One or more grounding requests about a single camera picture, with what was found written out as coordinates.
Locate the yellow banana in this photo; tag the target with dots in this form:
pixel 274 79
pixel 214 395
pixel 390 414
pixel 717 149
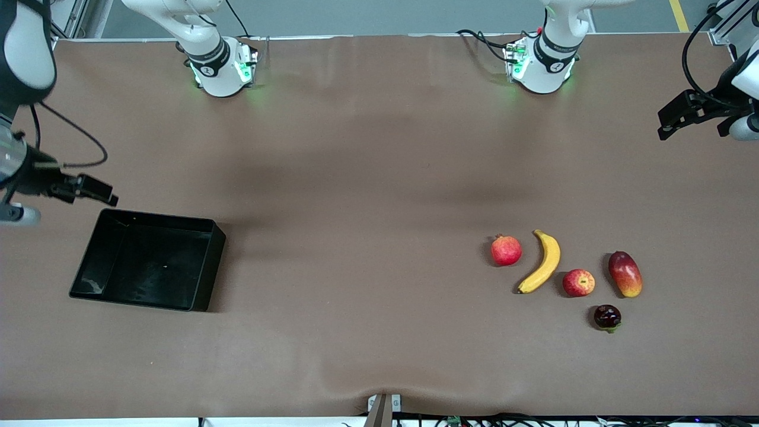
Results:
pixel 548 261

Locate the black rectangular plastic box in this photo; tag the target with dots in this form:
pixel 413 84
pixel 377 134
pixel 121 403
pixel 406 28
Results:
pixel 148 267

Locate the red yellow mango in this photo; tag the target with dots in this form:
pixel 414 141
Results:
pixel 625 274

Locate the red yellow apple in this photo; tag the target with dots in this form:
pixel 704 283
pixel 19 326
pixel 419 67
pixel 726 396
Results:
pixel 579 283

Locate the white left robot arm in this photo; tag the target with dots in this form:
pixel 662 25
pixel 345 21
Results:
pixel 545 71

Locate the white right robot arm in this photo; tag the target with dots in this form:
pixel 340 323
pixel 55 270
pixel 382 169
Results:
pixel 29 53

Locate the dark purple mangosteen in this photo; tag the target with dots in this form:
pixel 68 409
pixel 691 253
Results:
pixel 607 316

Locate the aluminium frame profile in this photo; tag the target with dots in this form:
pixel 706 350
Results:
pixel 726 35
pixel 71 18

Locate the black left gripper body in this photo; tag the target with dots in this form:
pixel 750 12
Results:
pixel 716 101

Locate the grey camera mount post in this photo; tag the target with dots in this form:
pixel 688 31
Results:
pixel 379 412

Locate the brown table mat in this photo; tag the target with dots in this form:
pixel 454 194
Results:
pixel 356 296

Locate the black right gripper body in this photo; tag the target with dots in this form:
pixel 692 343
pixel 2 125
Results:
pixel 37 176

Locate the red pomegranate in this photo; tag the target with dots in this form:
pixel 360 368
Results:
pixel 506 251

